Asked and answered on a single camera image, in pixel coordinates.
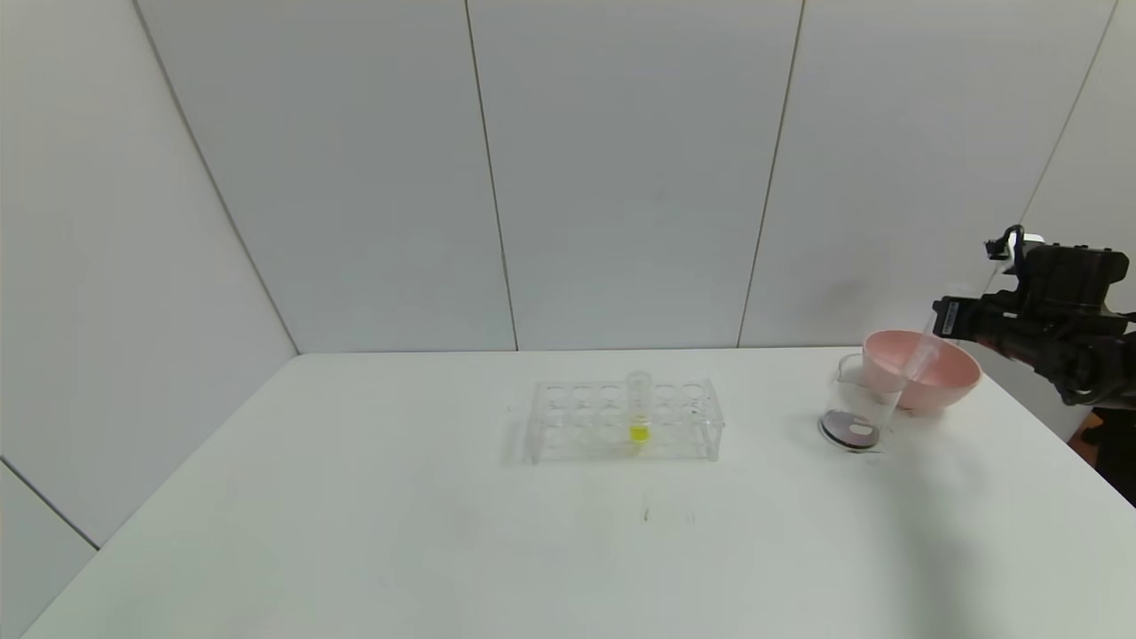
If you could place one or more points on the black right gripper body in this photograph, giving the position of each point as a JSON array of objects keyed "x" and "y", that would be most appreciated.
[{"x": 949, "y": 318}]

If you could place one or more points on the blue pigment test tube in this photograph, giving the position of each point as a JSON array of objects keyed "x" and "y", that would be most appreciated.
[{"x": 923, "y": 351}]

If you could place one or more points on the yellow pigment test tube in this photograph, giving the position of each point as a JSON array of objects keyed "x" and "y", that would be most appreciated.
[{"x": 639, "y": 417}]

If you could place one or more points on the clear acrylic test tube rack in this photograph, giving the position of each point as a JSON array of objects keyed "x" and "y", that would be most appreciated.
[{"x": 612, "y": 448}]

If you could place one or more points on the pink plastic bowl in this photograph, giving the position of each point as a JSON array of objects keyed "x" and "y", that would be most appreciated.
[{"x": 950, "y": 382}]

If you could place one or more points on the clear glass beaker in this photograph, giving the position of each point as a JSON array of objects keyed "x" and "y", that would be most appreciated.
[{"x": 856, "y": 417}]

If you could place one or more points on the black bulky background object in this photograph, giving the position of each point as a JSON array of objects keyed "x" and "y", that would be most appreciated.
[{"x": 1120, "y": 453}]

